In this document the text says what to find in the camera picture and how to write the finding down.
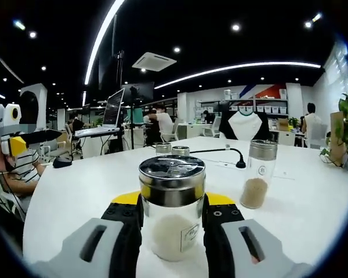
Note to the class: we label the white office desk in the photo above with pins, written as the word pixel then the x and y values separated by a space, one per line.
pixel 191 130

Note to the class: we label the brown cardboard box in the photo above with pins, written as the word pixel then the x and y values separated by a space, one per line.
pixel 283 124

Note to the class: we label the row of white storage boxes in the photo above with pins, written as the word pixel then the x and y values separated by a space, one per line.
pixel 268 109

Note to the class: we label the short seasoning bottle white powder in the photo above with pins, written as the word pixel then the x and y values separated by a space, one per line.
pixel 180 151

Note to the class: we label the short seasoning bottle beige powder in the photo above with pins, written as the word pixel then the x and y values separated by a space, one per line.
pixel 163 149

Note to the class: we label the ceiling air conditioner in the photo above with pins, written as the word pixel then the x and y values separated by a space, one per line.
pixel 154 61

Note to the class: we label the white ceiling light strip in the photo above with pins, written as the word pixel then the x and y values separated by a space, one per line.
pixel 100 37
pixel 235 68

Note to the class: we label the small green desk plant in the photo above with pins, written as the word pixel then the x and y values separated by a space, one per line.
pixel 293 122

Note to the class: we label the black computer mouse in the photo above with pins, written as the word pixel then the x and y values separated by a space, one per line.
pixel 62 162

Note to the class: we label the black and white shirt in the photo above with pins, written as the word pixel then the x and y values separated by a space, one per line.
pixel 243 127

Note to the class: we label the tall seasoning bottle pale powder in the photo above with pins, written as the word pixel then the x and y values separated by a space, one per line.
pixel 171 231

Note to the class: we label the black monitor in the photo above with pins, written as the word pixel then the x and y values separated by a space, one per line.
pixel 143 90

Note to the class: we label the white round-window partition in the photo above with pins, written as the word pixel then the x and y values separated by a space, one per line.
pixel 42 95

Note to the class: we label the round ceiling spotlights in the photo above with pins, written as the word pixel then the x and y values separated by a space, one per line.
pixel 235 27

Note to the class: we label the narrow white window blind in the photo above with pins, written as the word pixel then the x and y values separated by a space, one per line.
pixel 339 69

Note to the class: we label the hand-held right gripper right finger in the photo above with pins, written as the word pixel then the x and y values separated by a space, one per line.
pixel 264 257

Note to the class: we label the white laptop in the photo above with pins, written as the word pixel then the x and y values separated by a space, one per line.
pixel 113 110

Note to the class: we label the brown paper bag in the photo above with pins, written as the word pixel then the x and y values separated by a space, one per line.
pixel 336 130

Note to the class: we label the grey metal shelf unit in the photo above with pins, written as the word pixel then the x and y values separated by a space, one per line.
pixel 243 101

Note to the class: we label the teal board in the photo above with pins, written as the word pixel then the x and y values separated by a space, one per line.
pixel 137 116

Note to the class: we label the tall seasoning bottle brown powder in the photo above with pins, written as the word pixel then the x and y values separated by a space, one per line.
pixel 253 194

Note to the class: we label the white office chair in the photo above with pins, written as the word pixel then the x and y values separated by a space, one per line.
pixel 319 136
pixel 213 127

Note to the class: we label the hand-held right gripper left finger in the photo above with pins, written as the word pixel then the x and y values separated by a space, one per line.
pixel 75 255

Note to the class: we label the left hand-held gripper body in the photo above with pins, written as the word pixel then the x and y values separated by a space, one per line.
pixel 7 121

